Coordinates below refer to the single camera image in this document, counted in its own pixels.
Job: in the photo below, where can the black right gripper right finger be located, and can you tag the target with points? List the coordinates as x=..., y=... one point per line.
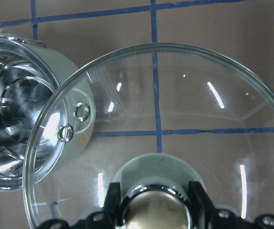
x=206, y=216

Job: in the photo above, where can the glass pot lid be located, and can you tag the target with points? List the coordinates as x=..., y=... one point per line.
x=154, y=186

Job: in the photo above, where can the white cooking pot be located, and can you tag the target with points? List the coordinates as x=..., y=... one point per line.
x=30, y=73

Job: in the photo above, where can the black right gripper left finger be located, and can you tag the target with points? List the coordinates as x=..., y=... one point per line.
x=105, y=218

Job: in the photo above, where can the brown paper table cover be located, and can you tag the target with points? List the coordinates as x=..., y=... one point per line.
x=210, y=28

